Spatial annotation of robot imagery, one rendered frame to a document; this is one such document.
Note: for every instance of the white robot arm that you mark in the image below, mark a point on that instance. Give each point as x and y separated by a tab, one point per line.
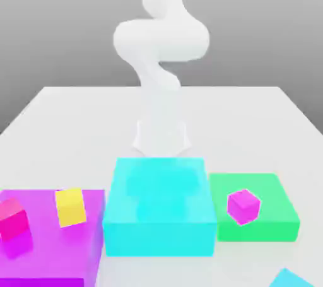
161	39

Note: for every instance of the small magenta cube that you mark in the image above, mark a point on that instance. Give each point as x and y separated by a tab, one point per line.
243	207

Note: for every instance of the small yellow cube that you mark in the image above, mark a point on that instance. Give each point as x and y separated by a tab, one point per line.
70	207

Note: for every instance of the small pink cube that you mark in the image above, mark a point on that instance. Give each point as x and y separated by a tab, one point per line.
12	221

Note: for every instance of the small light blue cube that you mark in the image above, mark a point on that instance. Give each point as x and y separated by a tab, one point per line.
287	279

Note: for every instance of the large cyan box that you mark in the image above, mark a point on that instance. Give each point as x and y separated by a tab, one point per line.
159	216

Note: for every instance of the large green box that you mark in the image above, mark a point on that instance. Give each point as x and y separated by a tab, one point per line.
275	203

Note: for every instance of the large magenta box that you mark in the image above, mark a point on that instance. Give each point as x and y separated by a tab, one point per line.
55	246

